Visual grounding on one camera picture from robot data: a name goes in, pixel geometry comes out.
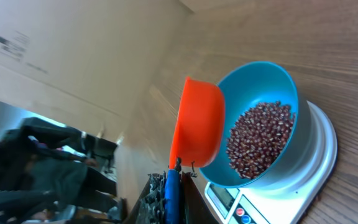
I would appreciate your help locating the blue plastic bowl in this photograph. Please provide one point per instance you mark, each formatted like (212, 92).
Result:
(243, 88)

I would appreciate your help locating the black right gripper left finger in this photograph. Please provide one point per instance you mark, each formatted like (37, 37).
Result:
(150, 207)

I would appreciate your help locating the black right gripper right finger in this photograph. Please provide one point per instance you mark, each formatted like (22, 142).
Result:
(194, 209)

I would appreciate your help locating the dark background furniture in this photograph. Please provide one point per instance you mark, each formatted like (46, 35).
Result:
(36, 174)

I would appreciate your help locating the red beans in bowl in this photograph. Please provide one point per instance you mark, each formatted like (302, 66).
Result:
(258, 137)

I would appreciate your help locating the white digital kitchen scale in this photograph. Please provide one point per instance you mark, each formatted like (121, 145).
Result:
(287, 200)

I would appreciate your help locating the orange measuring scoop blue handle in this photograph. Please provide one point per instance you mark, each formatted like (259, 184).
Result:
(196, 139)

